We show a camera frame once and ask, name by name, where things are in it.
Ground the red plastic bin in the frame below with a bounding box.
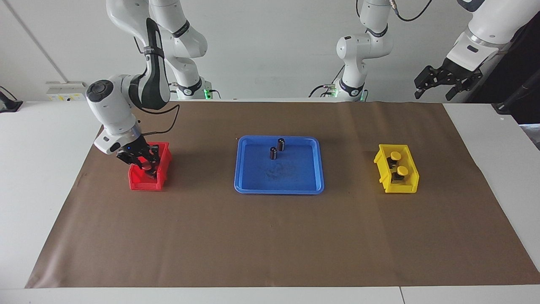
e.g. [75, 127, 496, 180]
[128, 141, 173, 191]

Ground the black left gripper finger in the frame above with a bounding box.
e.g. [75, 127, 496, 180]
[414, 65, 444, 100]
[445, 73, 483, 101]

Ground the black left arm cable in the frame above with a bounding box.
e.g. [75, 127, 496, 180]
[390, 0, 434, 22]

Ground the blue plastic tray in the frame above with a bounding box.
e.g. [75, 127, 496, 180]
[234, 135, 325, 195]

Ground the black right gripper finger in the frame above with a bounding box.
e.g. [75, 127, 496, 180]
[147, 145, 162, 169]
[130, 157, 158, 178]

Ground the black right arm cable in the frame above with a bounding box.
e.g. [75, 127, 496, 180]
[133, 36, 181, 136]

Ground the black stand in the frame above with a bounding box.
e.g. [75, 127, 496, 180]
[491, 72, 540, 125]

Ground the yellow plastic bin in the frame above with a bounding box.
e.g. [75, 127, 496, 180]
[373, 144, 420, 194]

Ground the brown paper table mat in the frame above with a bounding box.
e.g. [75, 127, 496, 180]
[25, 100, 540, 289]

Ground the white wall power strip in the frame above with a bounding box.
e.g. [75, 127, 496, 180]
[46, 81, 87, 102]

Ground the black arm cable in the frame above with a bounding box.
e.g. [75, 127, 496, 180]
[133, 36, 181, 136]
[390, 0, 434, 22]

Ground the black device on table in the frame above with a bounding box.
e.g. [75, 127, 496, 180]
[0, 86, 23, 113]

